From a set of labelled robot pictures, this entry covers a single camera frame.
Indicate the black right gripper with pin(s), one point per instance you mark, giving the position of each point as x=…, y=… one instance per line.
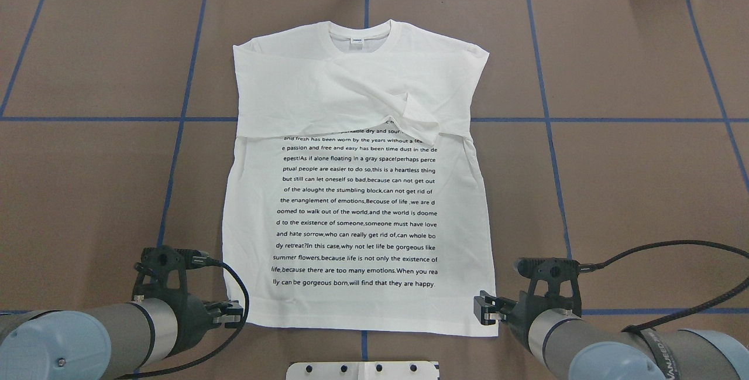
x=518, y=318

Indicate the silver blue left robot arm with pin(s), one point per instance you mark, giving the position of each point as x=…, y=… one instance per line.
x=108, y=342

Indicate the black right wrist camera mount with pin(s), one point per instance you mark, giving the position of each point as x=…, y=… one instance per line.
x=553, y=284

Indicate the white printed long-sleeve shirt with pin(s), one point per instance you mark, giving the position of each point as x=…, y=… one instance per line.
x=355, y=200

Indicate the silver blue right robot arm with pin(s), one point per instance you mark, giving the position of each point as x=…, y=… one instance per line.
x=571, y=348

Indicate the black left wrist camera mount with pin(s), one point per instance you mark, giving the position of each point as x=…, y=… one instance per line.
x=161, y=271

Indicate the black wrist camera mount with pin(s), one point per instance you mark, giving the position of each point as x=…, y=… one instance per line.
x=553, y=284
x=161, y=271

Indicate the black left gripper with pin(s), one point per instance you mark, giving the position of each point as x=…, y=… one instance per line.
x=191, y=320

